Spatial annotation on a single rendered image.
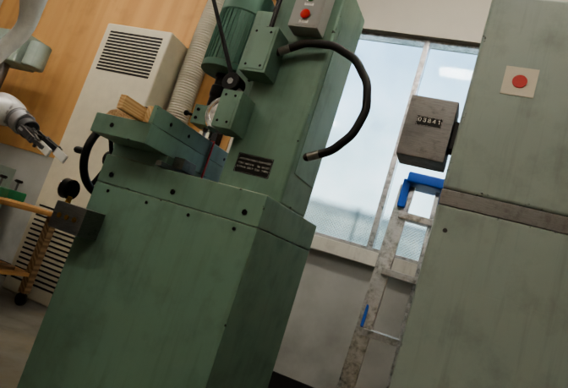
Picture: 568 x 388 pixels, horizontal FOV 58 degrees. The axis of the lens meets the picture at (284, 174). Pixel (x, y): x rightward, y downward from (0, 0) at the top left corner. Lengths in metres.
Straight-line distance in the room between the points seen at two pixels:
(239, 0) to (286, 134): 0.55
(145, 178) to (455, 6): 2.26
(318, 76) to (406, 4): 1.83
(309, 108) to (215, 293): 0.59
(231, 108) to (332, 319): 1.62
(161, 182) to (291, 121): 0.42
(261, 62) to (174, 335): 0.80
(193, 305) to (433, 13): 2.38
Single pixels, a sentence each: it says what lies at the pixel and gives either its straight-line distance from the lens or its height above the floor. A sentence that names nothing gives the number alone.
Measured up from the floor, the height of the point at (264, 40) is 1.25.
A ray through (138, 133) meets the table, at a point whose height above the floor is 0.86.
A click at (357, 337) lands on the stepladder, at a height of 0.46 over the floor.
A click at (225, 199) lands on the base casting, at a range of 1.39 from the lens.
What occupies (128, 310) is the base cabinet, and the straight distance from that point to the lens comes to 1.50.
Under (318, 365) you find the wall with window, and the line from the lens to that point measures 2.85.
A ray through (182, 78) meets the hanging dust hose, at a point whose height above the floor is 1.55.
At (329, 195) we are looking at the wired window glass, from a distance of 2.98.
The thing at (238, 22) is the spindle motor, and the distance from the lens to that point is 1.80.
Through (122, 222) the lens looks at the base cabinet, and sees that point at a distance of 1.56.
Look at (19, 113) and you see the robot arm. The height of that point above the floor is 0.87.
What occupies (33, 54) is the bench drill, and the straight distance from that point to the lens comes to 3.78.
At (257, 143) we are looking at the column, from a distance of 1.53.
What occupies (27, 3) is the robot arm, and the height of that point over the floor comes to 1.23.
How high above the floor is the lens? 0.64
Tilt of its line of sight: 10 degrees up
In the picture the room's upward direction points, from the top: 18 degrees clockwise
